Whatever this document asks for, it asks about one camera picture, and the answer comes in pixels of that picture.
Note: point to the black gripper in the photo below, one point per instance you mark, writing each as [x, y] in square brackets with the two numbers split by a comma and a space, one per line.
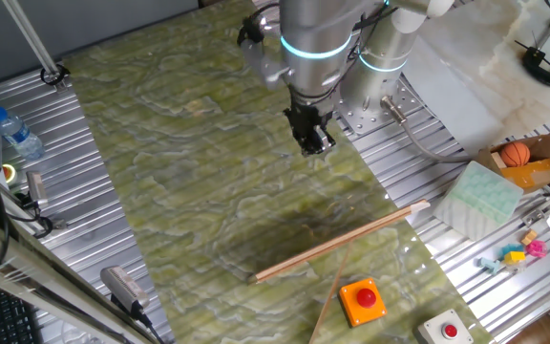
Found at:
[303, 119]

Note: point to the orange box red mushroom button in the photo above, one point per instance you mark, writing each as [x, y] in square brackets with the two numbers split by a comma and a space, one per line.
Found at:
[351, 311]

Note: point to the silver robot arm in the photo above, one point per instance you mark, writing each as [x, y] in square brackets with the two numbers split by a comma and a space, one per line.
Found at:
[313, 28]

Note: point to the grey box flat red button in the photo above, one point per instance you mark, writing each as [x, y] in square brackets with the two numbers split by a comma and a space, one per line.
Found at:
[432, 330]

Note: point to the long wooden stick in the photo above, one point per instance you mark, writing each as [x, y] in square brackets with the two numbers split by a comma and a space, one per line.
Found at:
[332, 243]

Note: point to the green marble pattern mat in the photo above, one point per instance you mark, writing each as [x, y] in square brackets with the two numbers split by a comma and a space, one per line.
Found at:
[208, 191]

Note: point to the thin brown wooden strip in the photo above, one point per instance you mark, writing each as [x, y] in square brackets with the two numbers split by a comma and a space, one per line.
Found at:
[330, 294]

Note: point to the pale green ice tray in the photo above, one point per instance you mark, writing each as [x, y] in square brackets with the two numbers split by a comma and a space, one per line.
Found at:
[478, 200]

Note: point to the pale wooden block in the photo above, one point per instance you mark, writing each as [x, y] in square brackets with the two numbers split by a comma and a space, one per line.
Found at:
[498, 160]

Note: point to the white marble pattern mat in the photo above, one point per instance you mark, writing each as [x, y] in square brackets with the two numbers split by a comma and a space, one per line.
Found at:
[494, 71]

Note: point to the small orange basketball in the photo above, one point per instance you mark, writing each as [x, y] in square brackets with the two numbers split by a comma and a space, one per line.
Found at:
[515, 154]

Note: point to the light blue toy peg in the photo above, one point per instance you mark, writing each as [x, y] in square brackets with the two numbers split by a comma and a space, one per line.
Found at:
[489, 265]

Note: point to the blue toy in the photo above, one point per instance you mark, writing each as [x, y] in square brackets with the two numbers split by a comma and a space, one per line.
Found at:
[508, 248]

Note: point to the yellow glossy packet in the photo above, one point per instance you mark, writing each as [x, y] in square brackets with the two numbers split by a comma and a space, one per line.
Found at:
[535, 174]

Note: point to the yellow toy block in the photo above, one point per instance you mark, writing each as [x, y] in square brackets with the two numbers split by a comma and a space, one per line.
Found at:
[514, 257]

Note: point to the small tan wooden block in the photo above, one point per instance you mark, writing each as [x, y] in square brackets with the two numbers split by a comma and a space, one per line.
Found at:
[529, 237]

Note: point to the pink toy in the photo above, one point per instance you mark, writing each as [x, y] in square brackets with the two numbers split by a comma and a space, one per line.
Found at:
[536, 248]

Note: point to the clear water bottle blue cap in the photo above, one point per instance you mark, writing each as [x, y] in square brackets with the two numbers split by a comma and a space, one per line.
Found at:
[19, 138]

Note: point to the aluminium pole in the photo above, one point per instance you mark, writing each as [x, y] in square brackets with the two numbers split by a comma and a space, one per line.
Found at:
[31, 36]

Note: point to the green ringed round object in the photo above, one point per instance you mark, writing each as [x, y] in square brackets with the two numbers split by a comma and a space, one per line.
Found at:
[7, 173]

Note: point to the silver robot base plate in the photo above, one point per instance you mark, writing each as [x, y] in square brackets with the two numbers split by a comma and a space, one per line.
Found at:
[365, 125]

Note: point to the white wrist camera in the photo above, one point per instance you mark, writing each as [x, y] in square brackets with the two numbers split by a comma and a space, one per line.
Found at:
[265, 67]

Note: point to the silver depth camera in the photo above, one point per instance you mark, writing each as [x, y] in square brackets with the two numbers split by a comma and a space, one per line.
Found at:
[36, 188]
[124, 286]

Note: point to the aluminium frame beam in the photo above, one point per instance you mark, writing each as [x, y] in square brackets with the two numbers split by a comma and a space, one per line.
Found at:
[17, 267]

